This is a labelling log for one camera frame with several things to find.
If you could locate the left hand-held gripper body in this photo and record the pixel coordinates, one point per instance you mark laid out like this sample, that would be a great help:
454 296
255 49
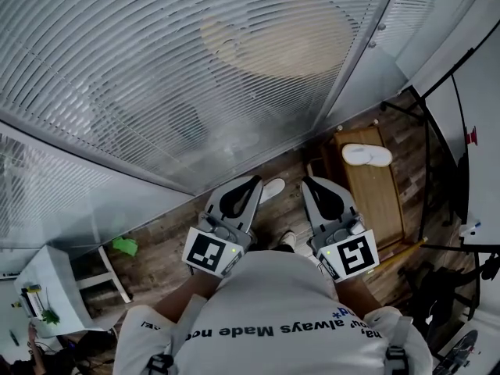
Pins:
213 250

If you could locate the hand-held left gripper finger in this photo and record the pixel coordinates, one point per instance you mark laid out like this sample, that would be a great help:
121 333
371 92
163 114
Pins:
253 206
214 201

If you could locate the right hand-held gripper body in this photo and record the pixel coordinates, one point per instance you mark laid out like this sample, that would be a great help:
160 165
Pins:
353 254

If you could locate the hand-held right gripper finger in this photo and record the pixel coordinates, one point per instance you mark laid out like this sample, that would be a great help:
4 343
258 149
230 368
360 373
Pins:
345 201
312 206

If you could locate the person's right forearm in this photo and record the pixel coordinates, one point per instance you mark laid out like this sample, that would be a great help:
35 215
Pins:
353 293

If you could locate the person's left forearm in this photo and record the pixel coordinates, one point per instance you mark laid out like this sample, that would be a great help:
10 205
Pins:
187 295

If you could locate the wooden bench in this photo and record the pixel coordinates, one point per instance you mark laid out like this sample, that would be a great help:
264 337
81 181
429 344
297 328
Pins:
371 197

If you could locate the yellow stick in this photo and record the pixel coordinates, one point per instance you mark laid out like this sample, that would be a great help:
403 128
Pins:
404 252

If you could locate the person's white printed shirt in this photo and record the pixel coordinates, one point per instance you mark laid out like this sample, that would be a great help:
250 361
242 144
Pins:
273 311

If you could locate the green paper piece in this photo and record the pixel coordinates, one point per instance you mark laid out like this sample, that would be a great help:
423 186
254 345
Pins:
126 245

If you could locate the white blue marker pen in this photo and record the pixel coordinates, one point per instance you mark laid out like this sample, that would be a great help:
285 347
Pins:
470 228

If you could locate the red magnet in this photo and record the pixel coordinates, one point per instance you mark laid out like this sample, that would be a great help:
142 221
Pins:
472 136

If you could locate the grey window blinds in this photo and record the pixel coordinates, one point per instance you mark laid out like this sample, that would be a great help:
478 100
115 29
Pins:
164 65

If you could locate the dark skateboard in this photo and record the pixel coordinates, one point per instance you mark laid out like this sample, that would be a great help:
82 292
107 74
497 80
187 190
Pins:
461 352

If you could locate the white side table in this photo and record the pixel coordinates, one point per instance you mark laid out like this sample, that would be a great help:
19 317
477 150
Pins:
58 283

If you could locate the whiteboard on black stand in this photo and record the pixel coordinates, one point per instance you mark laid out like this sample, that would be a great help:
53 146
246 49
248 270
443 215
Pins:
480 104

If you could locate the green leaf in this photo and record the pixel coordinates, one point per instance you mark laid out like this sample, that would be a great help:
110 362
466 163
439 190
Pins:
49 316

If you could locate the yellow small device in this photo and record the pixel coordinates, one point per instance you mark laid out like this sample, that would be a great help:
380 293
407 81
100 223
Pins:
32 288

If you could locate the white labelled box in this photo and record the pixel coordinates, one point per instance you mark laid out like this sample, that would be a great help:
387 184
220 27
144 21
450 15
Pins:
33 302

